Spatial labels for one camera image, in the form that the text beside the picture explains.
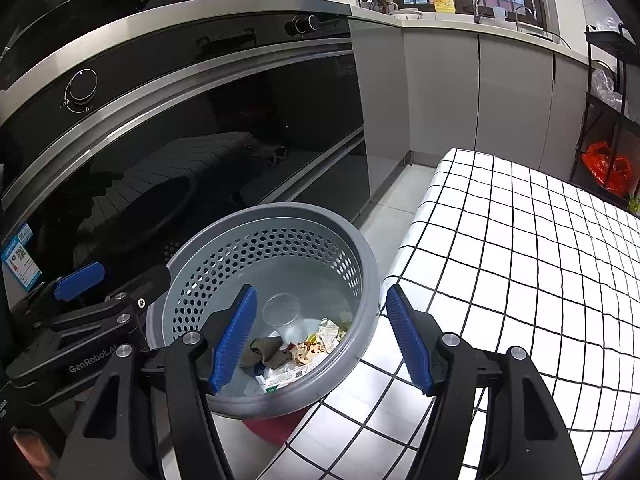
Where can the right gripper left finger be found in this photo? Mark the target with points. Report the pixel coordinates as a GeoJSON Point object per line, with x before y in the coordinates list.
{"type": "Point", "coordinates": [115, 436]}

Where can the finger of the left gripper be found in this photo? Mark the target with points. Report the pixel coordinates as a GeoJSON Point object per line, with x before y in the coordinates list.
{"type": "Point", "coordinates": [152, 279]}
{"type": "Point", "coordinates": [80, 281]}

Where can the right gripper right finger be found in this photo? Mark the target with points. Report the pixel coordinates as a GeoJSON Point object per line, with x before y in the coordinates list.
{"type": "Point", "coordinates": [525, 436]}

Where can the dark brown cloth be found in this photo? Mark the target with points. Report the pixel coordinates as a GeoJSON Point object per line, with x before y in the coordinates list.
{"type": "Point", "coordinates": [265, 352]}

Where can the green white medicine box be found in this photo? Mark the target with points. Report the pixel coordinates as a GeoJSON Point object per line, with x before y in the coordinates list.
{"type": "Point", "coordinates": [272, 380]}

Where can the red white snack wrapper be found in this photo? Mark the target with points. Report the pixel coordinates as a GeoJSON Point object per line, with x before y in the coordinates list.
{"type": "Point", "coordinates": [308, 351]}

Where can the clear plastic cup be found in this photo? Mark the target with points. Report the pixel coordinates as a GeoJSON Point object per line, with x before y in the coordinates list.
{"type": "Point", "coordinates": [282, 312]}

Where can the checkered paper ball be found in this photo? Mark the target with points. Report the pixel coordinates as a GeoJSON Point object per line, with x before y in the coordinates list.
{"type": "Point", "coordinates": [326, 338]}

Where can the grey perforated trash basket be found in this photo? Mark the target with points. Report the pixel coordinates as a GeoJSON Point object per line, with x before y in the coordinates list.
{"type": "Point", "coordinates": [304, 250]}

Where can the grey kitchen cabinets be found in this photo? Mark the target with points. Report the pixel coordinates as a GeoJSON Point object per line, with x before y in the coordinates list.
{"type": "Point", "coordinates": [431, 85]}

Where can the blue energy label sticker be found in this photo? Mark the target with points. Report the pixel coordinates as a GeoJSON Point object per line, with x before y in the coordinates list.
{"type": "Point", "coordinates": [18, 260]}

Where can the black built-in oven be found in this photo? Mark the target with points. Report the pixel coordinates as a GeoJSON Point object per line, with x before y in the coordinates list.
{"type": "Point", "coordinates": [121, 145]}

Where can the white black grid tablecloth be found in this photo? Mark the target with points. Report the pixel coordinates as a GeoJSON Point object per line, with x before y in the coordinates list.
{"type": "Point", "coordinates": [501, 255]}

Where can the black metal shelf rack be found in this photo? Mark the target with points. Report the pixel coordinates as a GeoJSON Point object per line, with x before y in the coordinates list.
{"type": "Point", "coordinates": [612, 51]}

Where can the red plastic bag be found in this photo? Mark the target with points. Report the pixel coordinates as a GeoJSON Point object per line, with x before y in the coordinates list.
{"type": "Point", "coordinates": [613, 172]}

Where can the clear plastic bag on shelf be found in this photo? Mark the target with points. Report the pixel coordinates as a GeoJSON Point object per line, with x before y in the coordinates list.
{"type": "Point", "coordinates": [602, 86]}

